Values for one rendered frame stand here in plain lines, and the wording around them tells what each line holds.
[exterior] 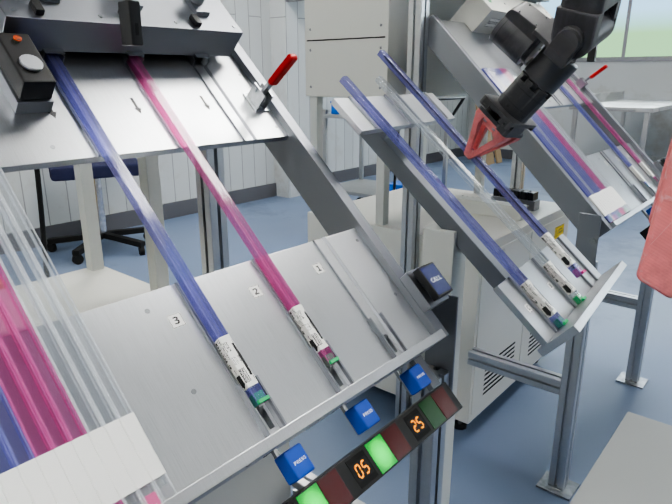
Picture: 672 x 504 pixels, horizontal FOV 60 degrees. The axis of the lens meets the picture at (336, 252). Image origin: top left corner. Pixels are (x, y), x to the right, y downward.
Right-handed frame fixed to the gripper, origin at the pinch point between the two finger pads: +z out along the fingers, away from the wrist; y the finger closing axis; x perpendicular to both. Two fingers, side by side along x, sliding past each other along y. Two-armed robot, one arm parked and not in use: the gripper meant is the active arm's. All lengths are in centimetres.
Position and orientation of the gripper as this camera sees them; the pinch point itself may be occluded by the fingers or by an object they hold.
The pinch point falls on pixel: (472, 153)
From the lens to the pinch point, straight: 98.4
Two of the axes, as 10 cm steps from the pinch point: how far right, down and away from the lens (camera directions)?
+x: 5.6, 7.7, -3.1
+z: -5.4, 6.3, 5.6
